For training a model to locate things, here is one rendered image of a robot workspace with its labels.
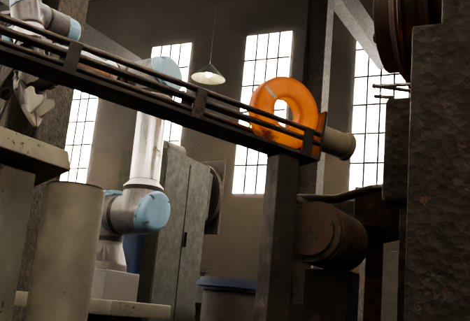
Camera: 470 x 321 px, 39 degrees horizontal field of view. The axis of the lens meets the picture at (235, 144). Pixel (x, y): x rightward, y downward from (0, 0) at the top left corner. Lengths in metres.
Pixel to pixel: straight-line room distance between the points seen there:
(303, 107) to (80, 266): 0.55
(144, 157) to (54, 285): 0.69
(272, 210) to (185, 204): 4.18
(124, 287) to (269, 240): 0.75
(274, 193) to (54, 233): 0.43
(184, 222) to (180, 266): 0.35
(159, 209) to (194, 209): 3.70
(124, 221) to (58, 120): 2.74
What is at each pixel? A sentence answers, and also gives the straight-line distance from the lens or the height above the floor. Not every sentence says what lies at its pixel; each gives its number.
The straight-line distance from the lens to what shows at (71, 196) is 1.35.
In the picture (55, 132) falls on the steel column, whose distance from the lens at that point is 4.56.
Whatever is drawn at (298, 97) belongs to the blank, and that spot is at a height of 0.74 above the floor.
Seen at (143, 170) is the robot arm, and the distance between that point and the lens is 1.91.
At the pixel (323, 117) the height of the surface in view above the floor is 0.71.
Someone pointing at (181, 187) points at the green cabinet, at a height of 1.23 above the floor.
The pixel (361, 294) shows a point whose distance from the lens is 2.23.
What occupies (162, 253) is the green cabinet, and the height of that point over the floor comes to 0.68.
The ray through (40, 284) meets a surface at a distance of 1.35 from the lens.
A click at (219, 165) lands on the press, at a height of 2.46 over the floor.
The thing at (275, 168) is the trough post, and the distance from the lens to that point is 1.32.
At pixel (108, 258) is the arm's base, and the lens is 1.94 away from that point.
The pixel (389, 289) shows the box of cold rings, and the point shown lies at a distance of 4.16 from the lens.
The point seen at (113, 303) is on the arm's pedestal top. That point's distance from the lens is 1.79.
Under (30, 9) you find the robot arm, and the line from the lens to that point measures 1.70.
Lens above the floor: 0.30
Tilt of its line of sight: 14 degrees up
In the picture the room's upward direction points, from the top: 5 degrees clockwise
